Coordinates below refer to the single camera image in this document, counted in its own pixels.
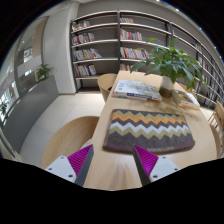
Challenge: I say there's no yellow covered book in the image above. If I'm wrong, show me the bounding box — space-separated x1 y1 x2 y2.
171 89 202 111

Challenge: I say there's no zigzag striped brown towel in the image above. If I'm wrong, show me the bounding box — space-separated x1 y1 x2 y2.
102 108 196 155

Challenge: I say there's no ceiling lights group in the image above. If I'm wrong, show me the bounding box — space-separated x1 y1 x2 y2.
155 0 182 12

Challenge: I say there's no large white book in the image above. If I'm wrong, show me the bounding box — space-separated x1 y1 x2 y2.
111 79 163 102

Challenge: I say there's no grey low counter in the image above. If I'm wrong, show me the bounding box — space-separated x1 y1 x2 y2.
1 74 60 154

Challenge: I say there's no grey bookshelf unit with books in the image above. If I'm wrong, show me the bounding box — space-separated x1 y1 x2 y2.
69 9 224 111

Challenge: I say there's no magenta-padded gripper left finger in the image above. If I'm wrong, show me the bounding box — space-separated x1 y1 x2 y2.
44 143 95 187

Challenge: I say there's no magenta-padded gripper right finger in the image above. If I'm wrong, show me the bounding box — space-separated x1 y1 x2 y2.
132 143 181 187

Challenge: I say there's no small green potted plant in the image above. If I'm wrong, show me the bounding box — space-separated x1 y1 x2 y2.
35 63 54 82
0 101 8 116

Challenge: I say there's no wooden slatted chair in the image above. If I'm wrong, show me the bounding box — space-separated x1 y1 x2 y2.
208 101 224 134

